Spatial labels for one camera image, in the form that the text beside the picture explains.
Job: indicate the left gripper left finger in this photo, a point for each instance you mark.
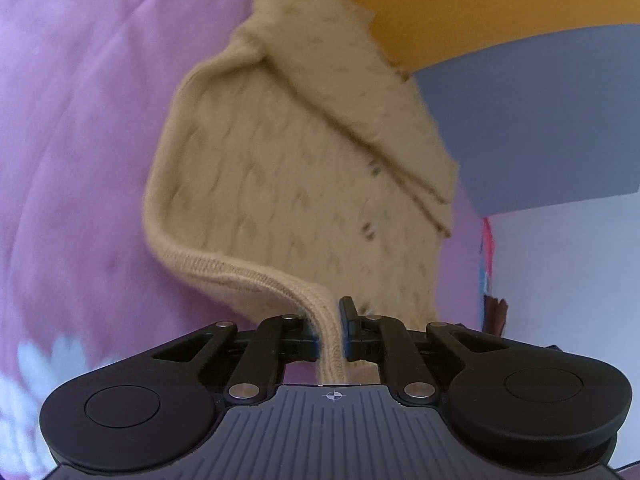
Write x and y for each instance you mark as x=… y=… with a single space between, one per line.
x=274 y=344

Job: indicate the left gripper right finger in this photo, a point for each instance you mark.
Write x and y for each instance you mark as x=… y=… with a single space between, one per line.
x=387 y=343

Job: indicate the beige cable-knit cardigan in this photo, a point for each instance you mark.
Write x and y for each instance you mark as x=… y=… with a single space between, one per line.
x=297 y=166

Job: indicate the grey headboard panel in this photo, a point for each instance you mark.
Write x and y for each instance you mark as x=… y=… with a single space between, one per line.
x=542 y=121

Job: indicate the pink floral bed sheet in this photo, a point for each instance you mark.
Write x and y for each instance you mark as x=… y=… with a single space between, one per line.
x=85 y=88

